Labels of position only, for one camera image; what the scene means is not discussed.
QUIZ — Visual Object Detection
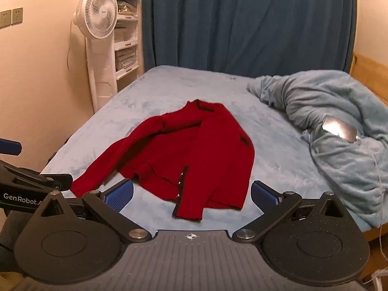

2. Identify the light blue fleece blanket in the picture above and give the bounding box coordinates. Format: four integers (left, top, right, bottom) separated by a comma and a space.
246, 70, 388, 229

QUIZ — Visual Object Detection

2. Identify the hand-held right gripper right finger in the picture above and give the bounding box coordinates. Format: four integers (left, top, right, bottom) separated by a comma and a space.
232, 181, 348, 243

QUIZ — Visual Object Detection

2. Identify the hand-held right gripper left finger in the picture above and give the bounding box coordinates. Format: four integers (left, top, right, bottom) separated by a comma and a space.
39, 179, 152, 243

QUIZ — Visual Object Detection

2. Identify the white electric fan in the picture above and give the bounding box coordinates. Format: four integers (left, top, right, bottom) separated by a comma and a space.
72, 0, 118, 39

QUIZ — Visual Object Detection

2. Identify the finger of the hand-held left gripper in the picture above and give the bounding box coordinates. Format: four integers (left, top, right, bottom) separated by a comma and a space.
0, 139, 22, 156
0, 161, 73, 192

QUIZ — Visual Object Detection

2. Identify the bed with blue sheet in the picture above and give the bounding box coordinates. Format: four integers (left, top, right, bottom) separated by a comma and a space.
39, 65, 372, 234

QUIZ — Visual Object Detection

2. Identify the stack of striped flat boxes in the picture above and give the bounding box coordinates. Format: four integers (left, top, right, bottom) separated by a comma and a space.
115, 47, 137, 70

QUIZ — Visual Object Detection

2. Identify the white charging cable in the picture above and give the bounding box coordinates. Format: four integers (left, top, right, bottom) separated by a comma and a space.
358, 138, 388, 251

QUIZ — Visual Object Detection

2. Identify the red knit cardigan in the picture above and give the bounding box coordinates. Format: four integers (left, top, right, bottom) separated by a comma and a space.
70, 99, 255, 221

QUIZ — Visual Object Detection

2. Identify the white shelf unit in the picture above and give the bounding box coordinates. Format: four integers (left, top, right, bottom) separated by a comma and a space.
86, 0, 143, 113

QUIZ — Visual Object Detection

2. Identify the smartphone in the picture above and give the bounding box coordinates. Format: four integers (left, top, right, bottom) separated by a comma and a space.
321, 115, 359, 143

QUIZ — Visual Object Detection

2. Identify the dark blue curtain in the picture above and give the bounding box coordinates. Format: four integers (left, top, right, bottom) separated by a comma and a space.
142, 0, 356, 76

